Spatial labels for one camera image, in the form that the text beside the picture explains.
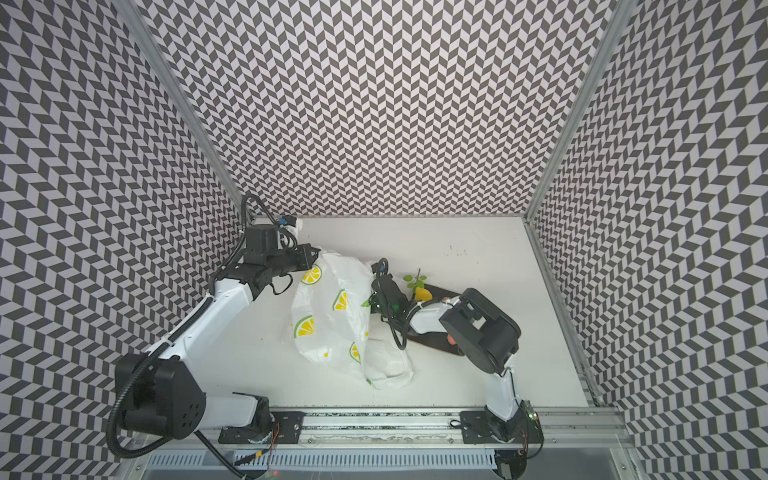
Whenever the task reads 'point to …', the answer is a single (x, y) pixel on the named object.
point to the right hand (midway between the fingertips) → (359, 302)
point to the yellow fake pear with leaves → (419, 293)
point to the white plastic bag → (332, 324)
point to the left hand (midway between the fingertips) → (321, 253)
